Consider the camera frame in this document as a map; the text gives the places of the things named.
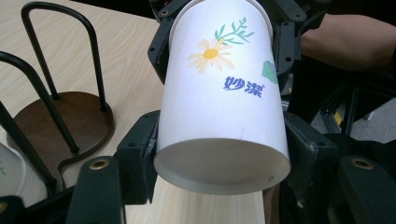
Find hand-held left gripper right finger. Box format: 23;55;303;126
281;111;340;209

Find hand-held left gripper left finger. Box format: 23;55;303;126
115;109;162;206

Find flower print paper cup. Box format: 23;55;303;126
152;0;292;196

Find brown double cup holder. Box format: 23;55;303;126
0;1;116;200

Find yellow floor tape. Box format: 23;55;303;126
332;110;344;126

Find black metal stand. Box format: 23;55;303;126
318;82;396;139

